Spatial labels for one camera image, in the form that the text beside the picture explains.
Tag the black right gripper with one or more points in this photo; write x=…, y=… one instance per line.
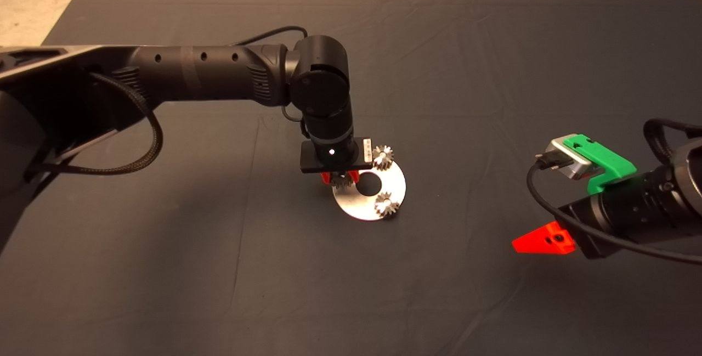
x=620, y=216

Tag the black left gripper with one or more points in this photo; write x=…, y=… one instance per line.
x=315, y=163

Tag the small steel planetary gear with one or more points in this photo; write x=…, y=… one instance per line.
x=344, y=180
x=386, y=205
x=383, y=157

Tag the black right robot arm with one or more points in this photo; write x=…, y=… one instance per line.
x=688, y=180

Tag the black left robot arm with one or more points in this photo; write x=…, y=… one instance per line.
x=192, y=73

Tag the round metal carrier plate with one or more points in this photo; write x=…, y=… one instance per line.
x=362, y=205

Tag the dark grey table cloth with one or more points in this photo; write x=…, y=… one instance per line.
x=351, y=290

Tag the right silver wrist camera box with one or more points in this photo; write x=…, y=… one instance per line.
x=570, y=157

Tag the right green camera mount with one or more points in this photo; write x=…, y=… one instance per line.
x=606, y=161

